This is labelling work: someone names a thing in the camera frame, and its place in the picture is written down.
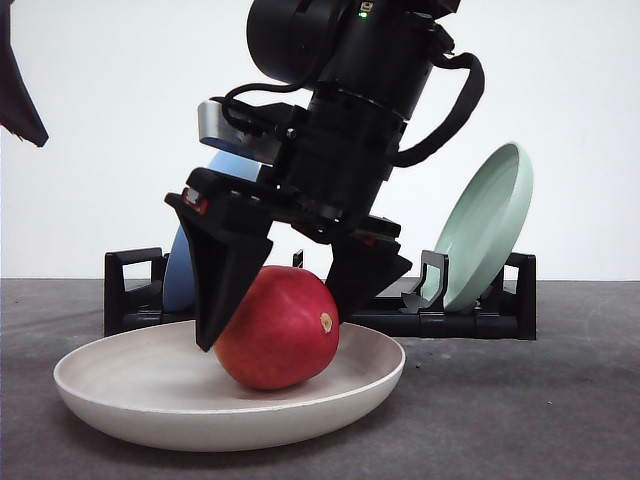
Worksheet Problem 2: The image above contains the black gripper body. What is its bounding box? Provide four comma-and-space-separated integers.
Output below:
167, 93, 406, 251

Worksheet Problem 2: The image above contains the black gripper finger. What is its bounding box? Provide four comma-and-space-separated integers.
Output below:
165, 190, 273, 352
325, 241, 413, 324
0, 0, 49, 148

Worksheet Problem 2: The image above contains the white plate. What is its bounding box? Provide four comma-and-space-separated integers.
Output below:
53, 323, 406, 453

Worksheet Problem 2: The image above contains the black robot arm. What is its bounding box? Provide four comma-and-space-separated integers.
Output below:
165, 0, 459, 352

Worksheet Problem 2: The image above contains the black plate rack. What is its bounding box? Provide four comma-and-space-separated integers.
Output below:
104, 247, 537, 339

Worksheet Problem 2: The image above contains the blue plate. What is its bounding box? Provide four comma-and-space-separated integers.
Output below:
163, 151, 262, 312

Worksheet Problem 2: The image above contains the green plate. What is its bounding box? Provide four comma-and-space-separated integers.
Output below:
435, 143, 534, 312

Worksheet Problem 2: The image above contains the black cable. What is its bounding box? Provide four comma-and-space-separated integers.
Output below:
222, 24, 485, 168

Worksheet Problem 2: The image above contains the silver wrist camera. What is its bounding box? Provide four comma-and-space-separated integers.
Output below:
197, 99, 281, 167

